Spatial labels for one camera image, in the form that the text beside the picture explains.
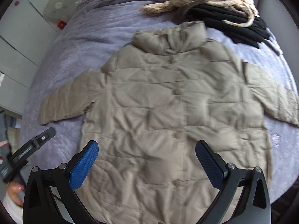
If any person's left hand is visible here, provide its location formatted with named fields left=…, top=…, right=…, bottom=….
left=7, top=181, right=24, bottom=207

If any beige quilted puffer jacket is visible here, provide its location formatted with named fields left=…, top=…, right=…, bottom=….
left=40, top=21, right=298, bottom=223

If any white wardrobe cabinet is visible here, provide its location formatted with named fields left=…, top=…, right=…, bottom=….
left=1, top=0, right=58, bottom=115

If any black knit garment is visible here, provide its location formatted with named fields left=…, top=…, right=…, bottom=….
left=186, top=5, right=270, bottom=49

